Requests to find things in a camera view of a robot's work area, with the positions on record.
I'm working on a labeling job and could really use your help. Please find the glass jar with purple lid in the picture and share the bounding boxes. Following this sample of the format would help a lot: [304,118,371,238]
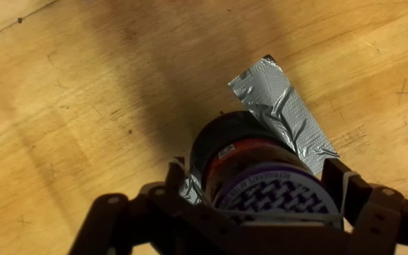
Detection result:
[188,109,344,231]

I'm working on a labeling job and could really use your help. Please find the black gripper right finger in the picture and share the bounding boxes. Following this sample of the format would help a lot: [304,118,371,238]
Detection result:
[320,157,408,255]

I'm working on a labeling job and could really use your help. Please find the grey duct tape patch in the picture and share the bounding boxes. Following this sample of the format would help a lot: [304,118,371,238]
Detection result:
[177,54,341,205]

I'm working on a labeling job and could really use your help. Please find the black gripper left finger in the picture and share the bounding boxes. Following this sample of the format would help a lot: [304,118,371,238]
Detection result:
[68,157,224,255]

